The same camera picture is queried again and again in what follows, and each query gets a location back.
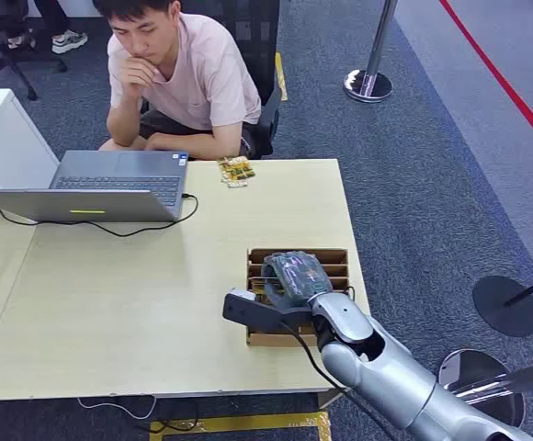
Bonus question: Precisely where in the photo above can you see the thin white cable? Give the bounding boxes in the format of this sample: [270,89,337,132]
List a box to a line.
[76,396,158,422]

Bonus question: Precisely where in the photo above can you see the person's hand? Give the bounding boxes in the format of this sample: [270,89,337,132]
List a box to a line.
[144,131,171,153]
[117,54,159,102]

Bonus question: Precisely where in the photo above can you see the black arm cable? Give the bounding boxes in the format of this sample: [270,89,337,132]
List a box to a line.
[279,321,399,441]

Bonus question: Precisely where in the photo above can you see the chrome stanchion with round base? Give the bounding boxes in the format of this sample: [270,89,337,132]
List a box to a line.
[438,348,533,430]

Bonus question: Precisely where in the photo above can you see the yellow floor tape strip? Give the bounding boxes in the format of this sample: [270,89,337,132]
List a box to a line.
[274,51,288,103]

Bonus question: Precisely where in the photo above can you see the chrome stanchion post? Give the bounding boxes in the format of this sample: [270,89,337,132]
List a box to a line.
[342,0,399,104]

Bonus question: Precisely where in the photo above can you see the yellow card packet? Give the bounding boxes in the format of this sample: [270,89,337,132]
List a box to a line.
[217,155,256,189]

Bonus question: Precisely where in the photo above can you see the white cabinet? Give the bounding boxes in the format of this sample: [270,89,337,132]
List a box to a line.
[0,88,61,190]

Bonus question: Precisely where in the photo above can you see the black swivel chair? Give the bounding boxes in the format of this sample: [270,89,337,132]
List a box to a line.
[0,0,68,102]

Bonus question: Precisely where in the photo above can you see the thin black floor cable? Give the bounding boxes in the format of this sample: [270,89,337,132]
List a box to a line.
[137,400,200,435]

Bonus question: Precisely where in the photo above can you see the person's right hand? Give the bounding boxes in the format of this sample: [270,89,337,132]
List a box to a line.
[117,54,159,102]

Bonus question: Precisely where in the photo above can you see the black laptop power cable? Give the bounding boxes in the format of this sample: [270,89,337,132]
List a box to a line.
[0,192,200,239]

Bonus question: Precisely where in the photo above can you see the person with white shoes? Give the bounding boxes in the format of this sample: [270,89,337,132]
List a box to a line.
[5,0,89,55]

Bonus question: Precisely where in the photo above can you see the yellow floor tape frame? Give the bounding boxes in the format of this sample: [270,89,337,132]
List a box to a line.
[149,411,332,441]

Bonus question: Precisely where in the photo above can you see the dark grey wrist camera box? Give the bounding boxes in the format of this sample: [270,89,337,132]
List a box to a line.
[222,288,316,335]

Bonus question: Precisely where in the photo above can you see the slotted cardboard card holder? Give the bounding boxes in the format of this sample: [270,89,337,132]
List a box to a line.
[245,246,350,349]

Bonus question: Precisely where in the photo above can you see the grey laptop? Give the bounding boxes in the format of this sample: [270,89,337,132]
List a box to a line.
[0,149,190,224]

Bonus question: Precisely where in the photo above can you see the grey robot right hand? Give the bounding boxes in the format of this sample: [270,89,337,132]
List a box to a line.
[261,250,334,310]

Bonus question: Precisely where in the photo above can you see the black mesh office chair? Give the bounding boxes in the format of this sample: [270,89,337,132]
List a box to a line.
[138,0,282,162]

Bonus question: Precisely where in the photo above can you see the person's left hand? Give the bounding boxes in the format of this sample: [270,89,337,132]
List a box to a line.
[144,131,171,153]

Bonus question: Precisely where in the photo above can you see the black stanchion with round base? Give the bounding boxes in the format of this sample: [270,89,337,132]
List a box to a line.
[472,266,533,339]

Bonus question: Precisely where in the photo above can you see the red floor tape line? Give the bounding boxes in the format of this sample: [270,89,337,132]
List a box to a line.
[438,0,533,164]

